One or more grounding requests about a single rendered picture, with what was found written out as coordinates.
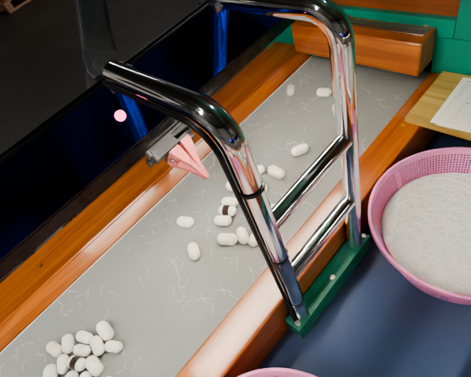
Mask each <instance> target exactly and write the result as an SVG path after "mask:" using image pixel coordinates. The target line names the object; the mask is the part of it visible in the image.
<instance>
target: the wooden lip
mask: <svg viewBox="0 0 471 377"><path fill-rule="evenodd" d="M348 18H349V20H350V22H351V25H352V28H353V31H354V39H355V54H356V64H360V65H364V66H368V67H374V68H378V69H382V70H389V71H393V72H397V73H403V74H407V75H411V76H418V75H419V74H420V73H421V72H422V71H423V70H424V69H425V68H426V66H427V65H428V64H429V63H430V61H431V60H432V56H433V51H434V41H435V35H436V28H434V27H425V26H421V25H409V24H403V23H397V22H385V21H379V20H372V19H361V18H354V17H348ZM291 27H292V35H293V40H294V44H295V51H296V52H303V53H307V54H311V55H317V56H321V57H325V58H330V56H329V48H328V42H327V38H326V37H325V35H324V33H323V32H322V31H321V29H320V28H319V27H318V26H316V25H315V24H313V23H311V22H305V21H300V20H296V21H295V22H293V23H292V24H291Z"/></svg>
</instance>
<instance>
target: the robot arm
mask: <svg viewBox="0 0 471 377"><path fill-rule="evenodd" d="M74 1H75V6H76V16H77V20H78V29H79V35H80V40H81V42H80V44H81V50H82V57H83V62H84V76H85V81H86V86H87V89H88V88H90V87H91V86H93V85H94V84H96V82H95V81H94V79H95V78H96V77H97V76H98V75H99V74H101V73H102V72H103V69H104V66H105V65H106V64H107V63H108V62H111V61H119V60H120V57H119V53H118V51H117V48H116V44H115V41H114V38H113V35H112V31H111V23H110V19H109V15H108V8H107V4H106V0H74ZM194 136H195V134H194V133H193V132H192V131H191V128H190V127H189V126H187V125H185V124H184V123H182V122H180V123H178V124H177V125H176V126H175V127H174V128H172V130H170V131H169V133H167V134H166V135H165V136H164V137H163V138H162V139H160V140H159V141H158V142H157V143H156V144H154V145H153V146H152V147H151V148H150V149H149V150H148V151H146V152H145V156H146V163H147V164H148V165H149V166H150V167H151V168H153V165H154V164H155V163H157V164H158V163H159V162H161V161H162V160H163V159H164V158H165V161H166V163H168V164H169V165H170V166H172V167H175V168H179V169H182V170H184V171H189V172H191V173H193V174H195V175H197V176H199V177H201V178H203V179H205V180H207V179H208V178H209V174H208V173H207V171H206V169H205V168H204V166H203V164H202V162H201V161H200V159H199V156H198V155H197V151H196V149H195V146H194V143H193V141H192V140H193V139H194Z"/></svg>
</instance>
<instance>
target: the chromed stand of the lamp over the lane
mask: <svg viewBox="0 0 471 377"><path fill-rule="evenodd" d="M208 4H209V6H211V7H212V9H213V11H214V12H215V13H219V12H220V11H222V10H231V11H237V12H242V13H252V14H258V15H263V16H273V17H279V18H284V19H294V20H300V21H305V22H311V23H313V24H315V25H316V26H318V27H319V28H320V29H321V31H322V32H323V33H324V35H325V37H326V38H327V42H328V48H329V56H330V71H331V78H332V87H333V101H334V110H335V118H336V133H337V136H336V137H335V138H334V139H333V140H332V141H331V142H330V143H329V144H328V146H327V147H326V148H325V149H324V150H323V151H322V152H321V154H320V155H319V156H318V157H317V158H316V159H315V161H314V162H313V163H312V164H311V165H310V166H309V167H308V168H307V169H306V170H305V171H304V172H303V173H302V175H301V176H300V177H299V178H298V179H297V180H296V181H295V183H294V184H293V185H292V186H291V187H290V188H289V190H288V191H287V192H286V193H285V194H284V195H283V196H282V197H281V198H280V199H279V200H278V201H277V202H276V204H275V205H274V206H273V207H271V204H270V201H269V199H268V196H267V193H266V190H265V183H264V185H263V182H264V180H263V178H261V176H260V174H259V170H258V167H257V165H256V162H255V159H254V157H253V153H252V151H251V148H250V145H249V142H248V140H247V138H246V135H245V134H244V132H243V130H242V129H241V127H240V126H239V125H238V123H237V122H236V120H235V119H234V118H233V117H232V115H231V114H230V113H229V112H228V111H227V110H226V109H225V108H224V107H223V106H222V105H220V104H219V103H218V102H216V101H215V100H214V99H213V98H211V97H210V96H207V95H205V94H203V93H201V92H199V91H195V90H193V89H190V88H187V87H185V86H182V85H179V84H177V83H174V82H171V81H168V80H166V79H163V78H160V77H158V76H154V75H152V74H150V73H146V72H144V71H142V70H139V69H136V68H134V66H132V65H131V64H123V62H122V61H111V62H108V63H107V64H106V65H105V66H104V69H103V72H102V73H101V74H99V75H98V76H97V77H96V78H95V79H94V81H95V82H96V83H97V82H98V81H99V80H100V79H102V78H104V79H105V80H103V81H102V83H103V84H104V86H106V87H107V89H108V90H109V91H110V92H111V93H112V94H115V93H120V94H122V95H124V96H127V97H129V98H131V99H133V100H135V101H137V102H139V103H142V104H144V105H146V106H148V107H150V108H152V109H155V110H156V111H159V112H161V113H162V114H165V115H167V116H169V117H172V118H173V119H175V120H178V121H179V122H182V123H184V124H185V125H187V126H189V127H190V128H192V129H193V130H194V131H195V132H196V133H197V134H198V135H199V136H200V137H201V138H202V139H203V140H204V141H205V142H206V143H207V144H208V145H209V146H210V148H211V149H212V151H213V152H214V154H215V155H216V156H217V158H218V161H219V162H220V164H221V167H222V169H223V171H224V173H225V175H226V177H227V180H228V182H229V184H230V186H231V188H232V190H233V193H234V195H235V197H236V199H237V201H238V204H239V206H240V207H241V210H242V212H243V213H244V216H245V218H246V220H247V222H248V224H249V226H250V229H251V231H252V233H253V235H254V237H255V240H256V242H257V244H258V246H259V248H260V250H261V252H262V255H263V257H264V258H265V261H266V263H267V265H268V267H269V269H270V271H271V273H272V276H273V278H274V280H275V282H276V284H277V286H278V289H279V291H280V293H281V295H282V297H283V300H284V301H285V303H286V306H287V307H288V309H289V314H288V316H287V317H286V318H285V319H284V320H285V322H286V324H287V326H288V328H289V329H290V330H291V331H293V332H294V333H295V334H297V335H298V336H299V337H300V338H301V339H303V338H304V337H305V336H306V334H307V333H308V331H309V330H310V329H311V327H312V326H313V325H314V323H315V322H316V320H317V319H318V318H319V317H320V315H321V314H322V312H323V311H324V309H325V308H326V307H327V306H328V305H329V303H330V301H331V300H332V299H333V297H334V296H335V294H337V292H338V291H339V289H340V288H341V286H342V285H343V284H344V282H345V281H346V280H347V279H348V277H349V275H350V274H351V273H352V272H353V270H354V269H355V268H356V266H357V264H358V263H359V262H360V261H361V260H362V258H363V257H364V255H365V254H366V252H367V251H368V250H369V249H370V235H368V234H366V233H364V232H363V231H362V224H361V202H360V160H359V139H358V117H357V76H356V54H355V39H354V31H353V28H352V25H351V22H350V20H349V18H348V16H347V15H346V13H345V11H344V10H343V9H342V8H341V7H340V6H339V5H338V4H337V3H336V2H334V1H333V0H210V1H208ZM338 161H339V164H340V172H341V180H342V195H343V197H342V199H341V200H340V201H339V202H338V204H337V205H335V207H334V208H333V209H332V210H331V212H330V213H329V214H328V216H327V217H326V218H325V219H324V220H323V222H322V223H321V224H320V225H319V226H318V228H317V229H316V230H315V232H314V233H313V234H312V235H311V237H310V238H308V240H307V241H306V242H305V243H304V245H303V246H302V247H301V249H300V250H299V251H298V252H297V253H296V255H294V257H293V258H292V259H291V260H290V258H289V253H288V251H287V250H288V249H287V248H286V246H285V243H284V241H283V237H282V235H281V232H280V228H281V227H282V226H283V224H284V223H285V222H286V221H287V220H288V218H289V217H290V216H291V215H292V214H293V212H294V211H295V210H296V209H297V208H298V207H299V206H300V205H301V204H302V202H303V201H304V200H305V199H306V198H307V196H308V195H309V194H310V193H311V192H312V190H313V189H314V188H315V187H316V186H317V185H318V184H319V183H320V182H321V180H322V179H323V178H324V177H325V176H326V174H327V173H328V172H329V171H330V170H331V168H332V167H333V166H334V165H335V164H336V163H337V162H338ZM262 180H263V182H262ZM344 218H345V226H346V234H347V239H346V240H345V241H344V242H343V244H342V245H341V247H340V248H339V249H338V251H337V252H336V253H335V254H334V255H333V257H332V258H331V259H330V261H329V262H328V264H327V265H326V266H325V267H324V268H323V270H322V271H321V273H320V274H319V275H318V277H317V278H316V279H315V280H314V281H313V283H312V284H311V285H310V287H309V288H308V290H307V291H306V292H305V293H304V294H303V293H302V292H301V288H300V285H299V283H298V279H297V278H298V276H299V275H300V274H301V272H302V271H303V270H304V269H305V268H306V267H307V265H308V264H309V263H310V261H311V260H312V259H313V257H314V256H315V255H316V254H317V253H318V251H319V250H320V249H321V247H322V246H323V245H324V243H325V242H326V241H327V240H328V239H329V238H330V236H331V235H332V234H333V232H334V231H335V230H336V228H337V227H338V226H339V225H340V224H341V222H342V221H343V220H344Z"/></svg>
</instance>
